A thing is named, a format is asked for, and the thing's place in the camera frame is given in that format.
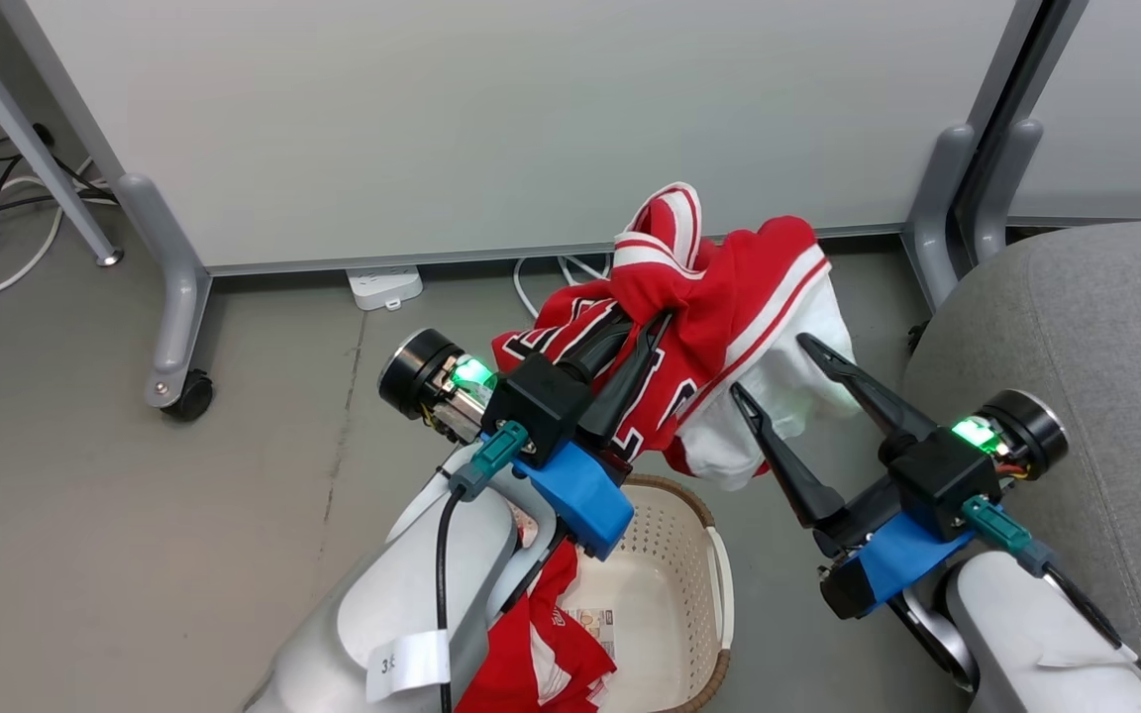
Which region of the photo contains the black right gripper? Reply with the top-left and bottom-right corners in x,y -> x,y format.
729,333 -> 1069,559

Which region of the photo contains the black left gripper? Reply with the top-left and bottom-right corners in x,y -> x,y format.
377,311 -> 674,467

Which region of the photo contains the red white basketball jersey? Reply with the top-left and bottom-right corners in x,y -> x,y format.
491,181 -> 859,492

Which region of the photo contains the white basket with wicker rim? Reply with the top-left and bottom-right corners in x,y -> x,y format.
511,473 -> 736,713

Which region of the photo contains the printed sticker inside basket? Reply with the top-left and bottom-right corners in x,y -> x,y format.
578,606 -> 618,657

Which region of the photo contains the grey fabric sofa seat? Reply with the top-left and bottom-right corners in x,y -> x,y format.
900,218 -> 1141,713

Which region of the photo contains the white power strip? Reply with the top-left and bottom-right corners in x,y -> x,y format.
346,264 -> 425,313

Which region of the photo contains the large white partition panel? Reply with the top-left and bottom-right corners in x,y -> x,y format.
0,0 -> 1047,278

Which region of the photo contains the red garment with white print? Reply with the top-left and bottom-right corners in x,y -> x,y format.
456,540 -> 621,713

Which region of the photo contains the narrow white partition panel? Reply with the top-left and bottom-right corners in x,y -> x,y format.
1011,0 -> 1141,224

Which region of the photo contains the grey partition leg with caster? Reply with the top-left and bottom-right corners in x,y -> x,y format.
115,173 -> 216,423

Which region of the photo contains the grey metal table leg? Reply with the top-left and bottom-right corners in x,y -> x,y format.
0,0 -> 125,268

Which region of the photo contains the white cable loop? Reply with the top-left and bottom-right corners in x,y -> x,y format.
513,253 -> 613,320

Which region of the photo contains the teal left cable connector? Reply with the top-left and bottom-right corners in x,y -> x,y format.
448,419 -> 531,502

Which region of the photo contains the teal cable connector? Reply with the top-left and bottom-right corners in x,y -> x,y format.
961,494 -> 1054,579
448,419 -> 531,502

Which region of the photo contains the teal right cable connector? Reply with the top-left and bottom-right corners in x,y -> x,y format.
961,494 -> 1054,579

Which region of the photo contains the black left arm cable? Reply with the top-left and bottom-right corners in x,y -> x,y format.
435,483 -> 466,713

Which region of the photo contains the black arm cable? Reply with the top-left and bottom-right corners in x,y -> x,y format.
435,483 -> 466,713
1044,562 -> 1141,709

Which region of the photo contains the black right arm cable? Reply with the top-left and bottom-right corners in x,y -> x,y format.
1044,562 -> 1141,709

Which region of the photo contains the white floor cable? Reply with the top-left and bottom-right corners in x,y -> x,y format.
0,156 -> 121,302

